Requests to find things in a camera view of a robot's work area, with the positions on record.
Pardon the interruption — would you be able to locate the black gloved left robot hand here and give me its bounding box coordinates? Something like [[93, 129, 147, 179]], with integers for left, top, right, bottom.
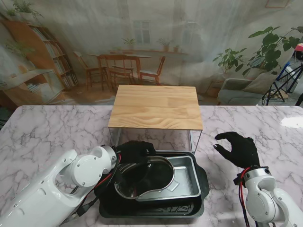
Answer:
[[115, 140, 157, 165]]

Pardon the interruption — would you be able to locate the oval stainless steel plate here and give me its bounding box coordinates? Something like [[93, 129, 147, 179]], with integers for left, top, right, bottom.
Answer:
[[114, 156, 175, 200]]

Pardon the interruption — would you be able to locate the silver rectangular baking tin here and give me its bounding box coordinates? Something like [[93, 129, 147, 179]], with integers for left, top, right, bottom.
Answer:
[[134, 156, 202, 202]]

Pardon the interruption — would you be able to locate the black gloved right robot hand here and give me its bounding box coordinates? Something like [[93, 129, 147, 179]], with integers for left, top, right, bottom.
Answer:
[[213, 131, 260, 169]]

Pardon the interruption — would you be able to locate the red black cable bundle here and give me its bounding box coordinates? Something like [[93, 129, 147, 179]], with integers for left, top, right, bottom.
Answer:
[[68, 151, 124, 218], [238, 167, 251, 227]]

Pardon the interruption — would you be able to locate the black tripod stand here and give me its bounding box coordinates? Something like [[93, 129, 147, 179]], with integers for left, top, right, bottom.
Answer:
[[261, 62, 303, 106]]

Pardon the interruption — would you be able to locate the wooden top metal frame shelf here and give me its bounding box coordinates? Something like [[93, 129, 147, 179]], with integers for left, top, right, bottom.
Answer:
[[107, 85, 204, 157]]

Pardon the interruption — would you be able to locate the printed room scene backdrop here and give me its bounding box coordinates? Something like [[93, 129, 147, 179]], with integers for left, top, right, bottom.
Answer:
[[0, 0, 303, 106]]

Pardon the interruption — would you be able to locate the black patterned baking tray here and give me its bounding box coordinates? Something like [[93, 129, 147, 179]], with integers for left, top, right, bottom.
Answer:
[[94, 151, 210, 218]]

